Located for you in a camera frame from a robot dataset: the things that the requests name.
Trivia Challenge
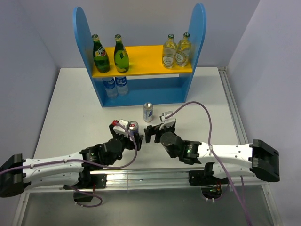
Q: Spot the green Perrier bottle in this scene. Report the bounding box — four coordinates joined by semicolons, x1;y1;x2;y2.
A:
114;34;129;73
92;34;110;73

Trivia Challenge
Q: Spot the clear Chang bottle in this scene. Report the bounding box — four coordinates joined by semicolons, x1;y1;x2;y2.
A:
175;32;191;67
162;34;177;68

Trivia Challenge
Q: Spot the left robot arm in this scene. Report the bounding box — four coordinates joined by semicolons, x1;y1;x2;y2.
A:
0;125;143;198

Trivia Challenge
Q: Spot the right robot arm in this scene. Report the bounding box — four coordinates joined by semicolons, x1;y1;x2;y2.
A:
144;122;280;186

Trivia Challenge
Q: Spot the blue and yellow shelf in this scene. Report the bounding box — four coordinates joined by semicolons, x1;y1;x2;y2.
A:
73;3;206;107

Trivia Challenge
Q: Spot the silver can red tab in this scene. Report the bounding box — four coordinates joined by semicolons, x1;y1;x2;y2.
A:
129;121;139;135

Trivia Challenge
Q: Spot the silver blue can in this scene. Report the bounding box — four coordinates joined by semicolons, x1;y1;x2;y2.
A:
143;102;153;122

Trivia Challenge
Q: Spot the right water bottle blue label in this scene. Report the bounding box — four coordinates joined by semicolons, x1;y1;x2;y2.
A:
115;76;128;96

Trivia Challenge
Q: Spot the water bottle blue label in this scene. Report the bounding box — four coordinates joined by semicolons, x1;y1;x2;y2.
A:
115;76;128;96
102;77;118;99

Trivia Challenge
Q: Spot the left water bottle blue label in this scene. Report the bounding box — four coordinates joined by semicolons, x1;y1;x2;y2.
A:
102;77;118;99

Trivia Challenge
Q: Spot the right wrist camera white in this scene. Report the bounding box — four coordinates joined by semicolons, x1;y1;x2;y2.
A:
159;111;176;130

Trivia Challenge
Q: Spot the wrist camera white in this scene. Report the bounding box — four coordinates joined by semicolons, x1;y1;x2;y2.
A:
159;111;176;130
112;119;130;137

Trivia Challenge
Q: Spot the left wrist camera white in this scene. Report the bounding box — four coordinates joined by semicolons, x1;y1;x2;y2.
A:
112;119;130;137

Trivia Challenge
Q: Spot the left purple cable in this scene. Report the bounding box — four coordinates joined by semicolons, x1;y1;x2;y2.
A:
0;122;139;209

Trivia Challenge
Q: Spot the purple cable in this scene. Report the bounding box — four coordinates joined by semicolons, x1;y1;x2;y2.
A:
164;101;253;226
0;122;139;209

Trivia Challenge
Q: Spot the aluminium rail frame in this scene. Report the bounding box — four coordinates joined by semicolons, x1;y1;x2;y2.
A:
11;66;283;226

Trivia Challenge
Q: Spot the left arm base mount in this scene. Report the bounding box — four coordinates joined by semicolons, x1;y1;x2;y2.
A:
63;174;107;208

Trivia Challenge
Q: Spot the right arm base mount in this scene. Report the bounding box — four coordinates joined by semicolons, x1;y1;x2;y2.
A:
189;170;230;203

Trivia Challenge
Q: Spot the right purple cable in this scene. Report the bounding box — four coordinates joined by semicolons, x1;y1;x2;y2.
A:
164;101;253;226

